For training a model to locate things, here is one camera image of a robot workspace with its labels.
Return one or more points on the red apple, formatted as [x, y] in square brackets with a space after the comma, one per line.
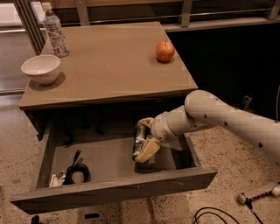
[165, 51]

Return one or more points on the small white packet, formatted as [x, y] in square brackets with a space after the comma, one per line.
[57, 179]

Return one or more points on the clear plastic water bottle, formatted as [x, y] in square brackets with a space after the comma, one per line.
[54, 31]

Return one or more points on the open grey top drawer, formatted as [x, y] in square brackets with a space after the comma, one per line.
[114, 176]

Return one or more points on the metal railing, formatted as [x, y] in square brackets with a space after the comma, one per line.
[175, 15]

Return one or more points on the white power strip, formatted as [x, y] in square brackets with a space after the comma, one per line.
[271, 188]

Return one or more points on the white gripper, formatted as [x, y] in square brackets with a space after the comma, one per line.
[159, 127]

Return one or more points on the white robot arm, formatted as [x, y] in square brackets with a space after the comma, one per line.
[202, 110]

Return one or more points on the dark redbull can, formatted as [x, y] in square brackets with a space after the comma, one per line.
[139, 139]

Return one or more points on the white ceramic bowl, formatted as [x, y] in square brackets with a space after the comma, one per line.
[43, 69]

